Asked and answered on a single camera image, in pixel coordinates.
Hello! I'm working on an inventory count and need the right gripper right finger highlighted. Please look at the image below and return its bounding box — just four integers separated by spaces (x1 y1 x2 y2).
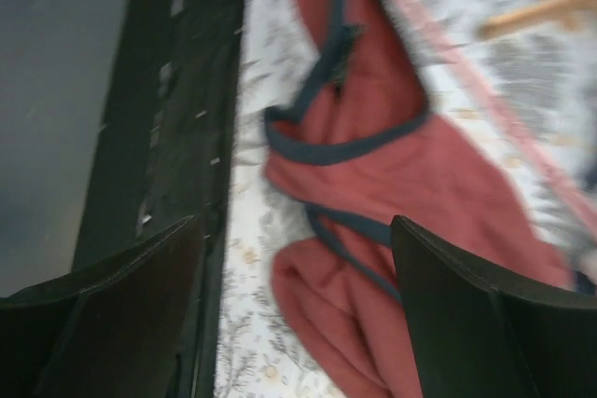
392 216 596 398

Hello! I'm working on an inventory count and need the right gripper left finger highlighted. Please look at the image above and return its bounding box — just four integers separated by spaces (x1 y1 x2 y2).
1 216 202 398

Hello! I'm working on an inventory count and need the red tank top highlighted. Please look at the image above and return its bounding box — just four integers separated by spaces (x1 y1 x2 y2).
264 0 572 397

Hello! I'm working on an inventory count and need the floral table mat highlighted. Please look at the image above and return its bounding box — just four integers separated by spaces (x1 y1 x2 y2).
215 0 596 397

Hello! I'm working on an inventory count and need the wooden clothes rack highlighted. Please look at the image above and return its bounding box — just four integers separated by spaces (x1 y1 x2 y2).
478 0 596 40

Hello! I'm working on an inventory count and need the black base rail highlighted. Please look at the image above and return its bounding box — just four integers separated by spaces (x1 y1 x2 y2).
73 0 244 397

